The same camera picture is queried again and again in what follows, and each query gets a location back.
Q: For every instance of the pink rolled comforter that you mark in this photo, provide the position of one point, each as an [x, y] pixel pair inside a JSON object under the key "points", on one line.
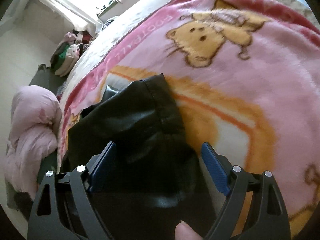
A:
{"points": [[35, 119]]}

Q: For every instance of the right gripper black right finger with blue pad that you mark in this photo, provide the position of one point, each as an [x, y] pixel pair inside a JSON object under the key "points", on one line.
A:
{"points": [[253, 208]]}

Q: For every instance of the stack of folded clothes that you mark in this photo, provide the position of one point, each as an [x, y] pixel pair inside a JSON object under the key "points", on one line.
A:
{"points": [[69, 51]]}

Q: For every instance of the white window curtain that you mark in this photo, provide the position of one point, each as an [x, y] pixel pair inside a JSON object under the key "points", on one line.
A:
{"points": [[78, 13]]}

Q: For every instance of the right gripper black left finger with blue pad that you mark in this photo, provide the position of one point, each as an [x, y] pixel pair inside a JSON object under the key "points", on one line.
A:
{"points": [[45, 220]]}

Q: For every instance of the black leather jacket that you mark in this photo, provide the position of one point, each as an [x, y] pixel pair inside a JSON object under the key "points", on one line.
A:
{"points": [[152, 179]]}

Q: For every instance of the right hand fingertips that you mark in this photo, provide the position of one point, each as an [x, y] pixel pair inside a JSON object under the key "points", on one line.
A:
{"points": [[185, 232]]}

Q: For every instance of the pink cartoon fleece blanket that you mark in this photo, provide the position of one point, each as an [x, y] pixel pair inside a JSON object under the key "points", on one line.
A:
{"points": [[244, 75]]}

